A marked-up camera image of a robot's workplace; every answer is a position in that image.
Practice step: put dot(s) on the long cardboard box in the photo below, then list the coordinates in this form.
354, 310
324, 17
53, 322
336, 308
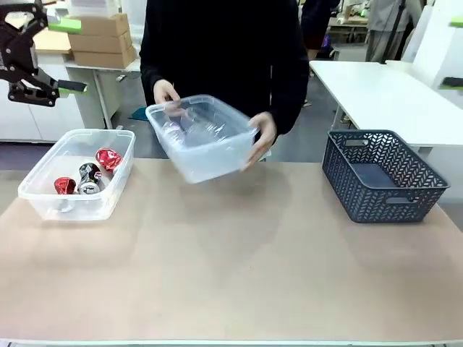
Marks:
105, 58

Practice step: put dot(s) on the white desk with metal legs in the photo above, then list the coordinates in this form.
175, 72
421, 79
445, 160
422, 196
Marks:
119, 72

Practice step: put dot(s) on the bystander in grey top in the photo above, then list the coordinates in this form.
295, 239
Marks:
387, 21

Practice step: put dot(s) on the person's right hand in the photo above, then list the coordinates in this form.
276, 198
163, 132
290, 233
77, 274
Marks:
166, 92

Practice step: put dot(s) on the bystander in dark clothes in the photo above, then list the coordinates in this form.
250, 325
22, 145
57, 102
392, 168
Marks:
316, 25

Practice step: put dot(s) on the plastic bottle purple label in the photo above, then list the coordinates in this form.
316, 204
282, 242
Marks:
173, 132

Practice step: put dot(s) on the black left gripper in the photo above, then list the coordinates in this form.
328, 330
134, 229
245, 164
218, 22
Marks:
5, 50

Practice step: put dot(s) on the medium cardboard box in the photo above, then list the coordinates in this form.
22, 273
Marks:
101, 42

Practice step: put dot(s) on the person's left hand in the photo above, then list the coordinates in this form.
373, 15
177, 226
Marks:
266, 133

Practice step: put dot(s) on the white work table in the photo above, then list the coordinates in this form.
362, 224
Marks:
376, 86

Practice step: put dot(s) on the person's right forearm black sleeve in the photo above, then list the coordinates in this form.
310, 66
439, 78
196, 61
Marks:
150, 68

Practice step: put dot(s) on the white cabinet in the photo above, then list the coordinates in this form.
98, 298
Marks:
43, 123

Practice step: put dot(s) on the grey woven plastic basket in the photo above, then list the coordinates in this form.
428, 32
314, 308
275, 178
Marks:
380, 207

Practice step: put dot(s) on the person in black top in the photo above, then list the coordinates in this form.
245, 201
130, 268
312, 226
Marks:
224, 50

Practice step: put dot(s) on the clear crushed plastic bottle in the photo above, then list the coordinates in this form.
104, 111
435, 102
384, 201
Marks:
208, 128

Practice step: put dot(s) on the wooden desk top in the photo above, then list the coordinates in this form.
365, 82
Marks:
50, 41

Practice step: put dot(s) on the blue floor mat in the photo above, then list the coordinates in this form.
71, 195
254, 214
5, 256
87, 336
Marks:
139, 114

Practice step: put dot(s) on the person's left forearm black sleeve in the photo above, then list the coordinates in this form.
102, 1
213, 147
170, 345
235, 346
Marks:
289, 105

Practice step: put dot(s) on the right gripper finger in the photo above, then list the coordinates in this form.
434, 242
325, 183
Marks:
457, 23
455, 82

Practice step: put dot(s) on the clear plastic bin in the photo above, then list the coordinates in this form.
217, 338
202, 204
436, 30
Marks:
206, 164
72, 209

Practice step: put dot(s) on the white board panel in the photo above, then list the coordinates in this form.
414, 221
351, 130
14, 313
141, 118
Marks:
434, 39

